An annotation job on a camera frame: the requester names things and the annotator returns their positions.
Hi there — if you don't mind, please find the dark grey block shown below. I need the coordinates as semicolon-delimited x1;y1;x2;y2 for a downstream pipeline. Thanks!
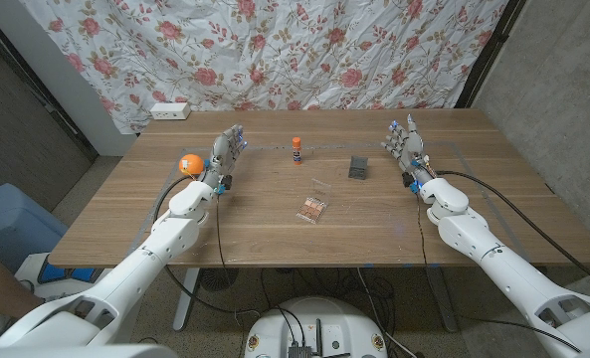
347;155;369;181

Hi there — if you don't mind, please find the blue plastic bin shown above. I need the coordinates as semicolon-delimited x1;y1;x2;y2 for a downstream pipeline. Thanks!
0;182;70;274

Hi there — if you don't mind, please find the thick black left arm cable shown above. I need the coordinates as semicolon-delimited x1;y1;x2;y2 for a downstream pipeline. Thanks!
152;173;261;317

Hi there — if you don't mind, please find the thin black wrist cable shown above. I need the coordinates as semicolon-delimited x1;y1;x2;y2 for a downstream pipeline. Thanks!
214;192;241;319
415;192;448;329

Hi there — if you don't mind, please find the grey table leg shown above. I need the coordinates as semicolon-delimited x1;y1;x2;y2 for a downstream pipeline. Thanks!
426;267;459;333

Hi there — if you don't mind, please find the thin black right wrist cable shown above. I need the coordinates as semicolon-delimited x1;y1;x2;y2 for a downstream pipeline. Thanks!
415;192;448;329

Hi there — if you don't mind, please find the thin black left wrist cable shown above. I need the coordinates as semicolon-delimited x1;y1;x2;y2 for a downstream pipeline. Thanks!
214;192;241;319

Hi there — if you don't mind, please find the white and blue floor item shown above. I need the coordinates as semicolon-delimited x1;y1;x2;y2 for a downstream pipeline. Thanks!
14;252;111;299

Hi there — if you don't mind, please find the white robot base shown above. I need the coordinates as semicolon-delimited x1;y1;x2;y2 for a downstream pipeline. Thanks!
243;296;389;358

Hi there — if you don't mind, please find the white power strip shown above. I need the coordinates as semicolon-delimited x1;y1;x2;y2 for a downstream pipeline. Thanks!
149;101;192;121

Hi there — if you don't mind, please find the clear eyeshadow palette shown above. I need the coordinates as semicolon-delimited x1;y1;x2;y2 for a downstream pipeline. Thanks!
295;177;332;225

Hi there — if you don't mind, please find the black backdrop stand pole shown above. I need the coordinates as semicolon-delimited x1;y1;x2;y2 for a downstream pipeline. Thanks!
454;0;527;109

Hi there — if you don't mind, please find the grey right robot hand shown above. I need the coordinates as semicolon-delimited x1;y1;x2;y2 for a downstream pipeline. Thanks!
380;113;438;194

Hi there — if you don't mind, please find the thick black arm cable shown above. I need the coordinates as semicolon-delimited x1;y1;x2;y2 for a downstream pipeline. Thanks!
434;169;590;294
152;173;261;317

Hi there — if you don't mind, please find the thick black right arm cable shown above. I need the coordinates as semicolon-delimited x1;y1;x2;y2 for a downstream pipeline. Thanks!
434;169;590;294

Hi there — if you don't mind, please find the orange fruit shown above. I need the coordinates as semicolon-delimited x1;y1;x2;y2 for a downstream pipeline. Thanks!
178;153;206;177

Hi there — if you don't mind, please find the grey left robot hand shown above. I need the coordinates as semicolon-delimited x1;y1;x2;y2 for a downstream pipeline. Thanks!
202;123;249;195

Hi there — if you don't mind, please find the floral backdrop cloth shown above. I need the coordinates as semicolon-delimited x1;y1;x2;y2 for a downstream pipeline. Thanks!
19;0;510;135

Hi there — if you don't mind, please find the black floor cable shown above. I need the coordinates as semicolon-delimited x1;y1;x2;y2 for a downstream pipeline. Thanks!
458;315;583;354

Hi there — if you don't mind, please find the white table leg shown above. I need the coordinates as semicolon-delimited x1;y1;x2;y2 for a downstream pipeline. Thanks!
172;268;201;333

